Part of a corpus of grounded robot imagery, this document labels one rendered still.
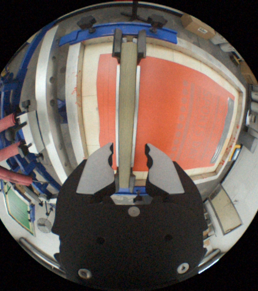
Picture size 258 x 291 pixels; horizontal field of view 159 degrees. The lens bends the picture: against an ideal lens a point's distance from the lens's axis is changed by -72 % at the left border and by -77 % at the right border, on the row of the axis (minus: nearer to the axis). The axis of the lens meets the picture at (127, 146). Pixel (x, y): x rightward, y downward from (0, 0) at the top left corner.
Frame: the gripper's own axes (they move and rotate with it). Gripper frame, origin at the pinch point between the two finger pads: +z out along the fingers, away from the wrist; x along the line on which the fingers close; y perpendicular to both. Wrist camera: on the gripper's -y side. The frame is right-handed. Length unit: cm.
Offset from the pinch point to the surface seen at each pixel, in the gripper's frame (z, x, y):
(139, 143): 16.5, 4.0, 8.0
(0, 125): 1, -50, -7
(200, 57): 14.1, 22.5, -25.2
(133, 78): 6.0, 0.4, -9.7
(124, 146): 6.0, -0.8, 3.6
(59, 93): 113, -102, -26
